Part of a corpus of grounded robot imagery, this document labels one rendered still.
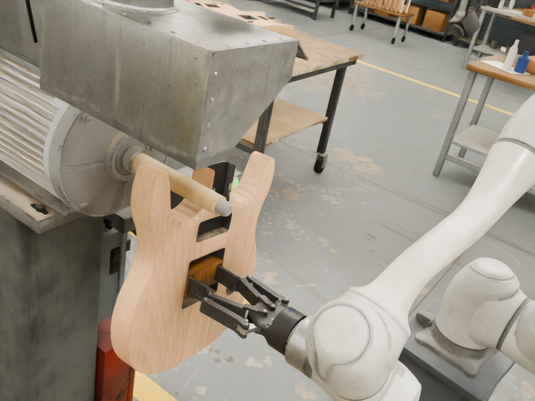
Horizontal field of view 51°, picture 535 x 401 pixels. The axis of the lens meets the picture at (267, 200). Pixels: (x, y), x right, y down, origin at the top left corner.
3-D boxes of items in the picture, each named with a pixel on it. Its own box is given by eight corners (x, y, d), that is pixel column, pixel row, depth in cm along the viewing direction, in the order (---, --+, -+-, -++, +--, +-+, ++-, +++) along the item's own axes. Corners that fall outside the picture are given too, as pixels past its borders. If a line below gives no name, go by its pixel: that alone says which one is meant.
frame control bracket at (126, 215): (111, 227, 121) (112, 212, 119) (173, 201, 135) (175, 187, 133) (124, 235, 119) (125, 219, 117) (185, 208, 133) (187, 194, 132)
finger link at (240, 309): (263, 328, 96) (261, 332, 95) (203, 305, 98) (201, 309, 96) (269, 309, 95) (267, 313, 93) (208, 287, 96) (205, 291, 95)
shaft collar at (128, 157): (116, 163, 94) (132, 140, 94) (131, 173, 98) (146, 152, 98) (125, 167, 93) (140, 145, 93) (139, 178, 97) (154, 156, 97)
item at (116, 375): (44, 384, 165) (44, 286, 148) (80, 363, 175) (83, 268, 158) (100, 434, 154) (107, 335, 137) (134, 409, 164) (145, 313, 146)
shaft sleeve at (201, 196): (129, 165, 93) (140, 149, 94) (139, 173, 96) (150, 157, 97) (209, 211, 85) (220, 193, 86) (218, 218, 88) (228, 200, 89)
